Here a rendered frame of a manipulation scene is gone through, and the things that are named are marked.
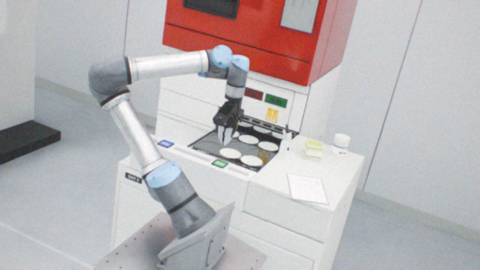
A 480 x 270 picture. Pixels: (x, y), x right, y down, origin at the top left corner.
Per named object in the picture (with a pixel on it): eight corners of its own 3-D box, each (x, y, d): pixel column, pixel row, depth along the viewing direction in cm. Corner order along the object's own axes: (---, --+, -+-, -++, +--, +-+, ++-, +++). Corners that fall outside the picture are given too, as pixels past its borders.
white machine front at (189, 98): (159, 112, 281) (168, 43, 266) (293, 158, 255) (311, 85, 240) (156, 113, 279) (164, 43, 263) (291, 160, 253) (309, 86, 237)
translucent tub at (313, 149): (301, 151, 228) (305, 138, 226) (317, 153, 229) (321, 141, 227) (304, 158, 222) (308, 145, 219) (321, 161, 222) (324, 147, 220)
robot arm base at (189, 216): (197, 231, 154) (179, 204, 153) (169, 243, 164) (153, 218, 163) (224, 208, 165) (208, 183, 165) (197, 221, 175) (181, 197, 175)
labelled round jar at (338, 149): (332, 150, 237) (337, 131, 233) (346, 154, 235) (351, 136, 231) (328, 154, 231) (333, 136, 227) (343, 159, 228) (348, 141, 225)
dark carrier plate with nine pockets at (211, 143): (223, 126, 259) (223, 125, 259) (284, 147, 248) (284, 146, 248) (191, 146, 229) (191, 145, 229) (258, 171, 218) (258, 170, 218)
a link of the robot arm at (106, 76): (83, 53, 157) (231, 37, 171) (85, 62, 168) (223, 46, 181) (90, 88, 156) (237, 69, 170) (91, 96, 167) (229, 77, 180)
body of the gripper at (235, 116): (242, 123, 200) (248, 95, 196) (233, 128, 193) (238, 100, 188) (226, 117, 203) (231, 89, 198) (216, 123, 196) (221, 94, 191)
